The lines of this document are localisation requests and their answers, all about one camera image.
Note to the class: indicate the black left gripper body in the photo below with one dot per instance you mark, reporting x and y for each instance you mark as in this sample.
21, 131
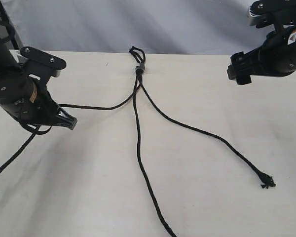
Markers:
26, 99

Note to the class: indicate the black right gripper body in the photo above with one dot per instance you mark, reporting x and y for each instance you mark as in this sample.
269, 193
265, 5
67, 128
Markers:
277, 55

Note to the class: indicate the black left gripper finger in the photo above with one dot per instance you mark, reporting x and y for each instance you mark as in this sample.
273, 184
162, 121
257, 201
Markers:
66, 123
61, 113

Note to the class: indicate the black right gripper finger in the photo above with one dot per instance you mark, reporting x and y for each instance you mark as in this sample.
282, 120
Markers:
240, 66
243, 79

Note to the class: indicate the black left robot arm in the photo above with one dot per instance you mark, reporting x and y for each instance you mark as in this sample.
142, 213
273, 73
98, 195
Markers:
8, 60

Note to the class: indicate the grey backdrop cloth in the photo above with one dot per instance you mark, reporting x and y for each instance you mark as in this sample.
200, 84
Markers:
212, 27

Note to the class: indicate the black stand pole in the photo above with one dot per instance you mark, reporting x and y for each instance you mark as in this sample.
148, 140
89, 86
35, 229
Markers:
4, 21

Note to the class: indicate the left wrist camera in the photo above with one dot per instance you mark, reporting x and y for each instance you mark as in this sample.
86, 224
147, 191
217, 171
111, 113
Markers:
39, 63

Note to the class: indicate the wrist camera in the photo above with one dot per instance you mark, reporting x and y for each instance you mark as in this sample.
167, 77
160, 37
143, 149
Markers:
264, 13
39, 63

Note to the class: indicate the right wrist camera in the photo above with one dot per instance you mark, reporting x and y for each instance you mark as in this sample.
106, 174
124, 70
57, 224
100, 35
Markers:
264, 13

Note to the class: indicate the grey tape around cable bundle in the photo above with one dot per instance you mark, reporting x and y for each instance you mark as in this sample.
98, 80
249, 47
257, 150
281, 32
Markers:
140, 68

